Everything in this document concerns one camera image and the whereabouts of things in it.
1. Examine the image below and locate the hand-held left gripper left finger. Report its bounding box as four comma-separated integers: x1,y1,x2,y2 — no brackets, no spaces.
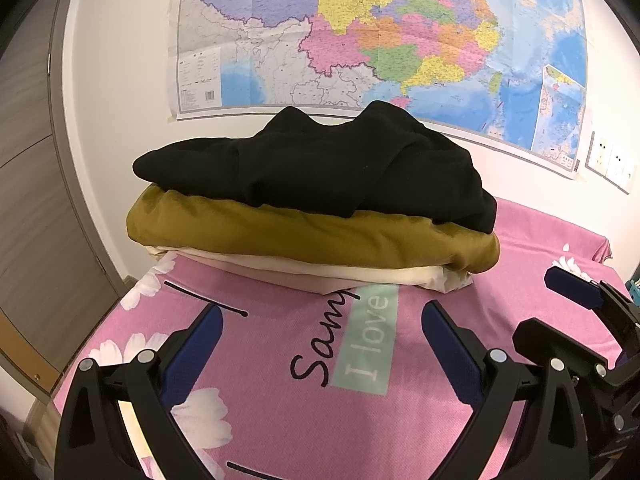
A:
54,303,224,480

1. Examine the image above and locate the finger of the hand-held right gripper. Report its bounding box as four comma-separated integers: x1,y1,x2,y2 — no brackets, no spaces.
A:
514,317,610,380
544,266,640,358

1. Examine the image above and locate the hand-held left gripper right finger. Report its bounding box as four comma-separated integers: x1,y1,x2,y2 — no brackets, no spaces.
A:
421,300,591,480

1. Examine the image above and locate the black garment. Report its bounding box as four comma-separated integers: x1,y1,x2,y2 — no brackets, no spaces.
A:
132,101,497,235

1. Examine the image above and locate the pink floral bed sheet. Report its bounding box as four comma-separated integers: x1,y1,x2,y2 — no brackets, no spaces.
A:
52,197,631,480

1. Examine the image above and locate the cream garment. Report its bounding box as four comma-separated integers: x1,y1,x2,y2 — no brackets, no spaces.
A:
147,245,473,296

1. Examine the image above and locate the olive garment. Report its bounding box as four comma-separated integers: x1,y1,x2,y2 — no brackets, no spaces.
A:
126,185,501,276

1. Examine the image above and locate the grey wooden wardrobe door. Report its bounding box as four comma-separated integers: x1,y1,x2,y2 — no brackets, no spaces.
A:
0,0,132,396

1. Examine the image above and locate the white wall socket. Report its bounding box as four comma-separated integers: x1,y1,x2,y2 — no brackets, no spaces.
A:
586,131,613,176
606,140,630,183

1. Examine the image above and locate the colourful wall map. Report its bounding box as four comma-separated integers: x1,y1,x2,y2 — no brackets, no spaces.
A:
167,0,588,181

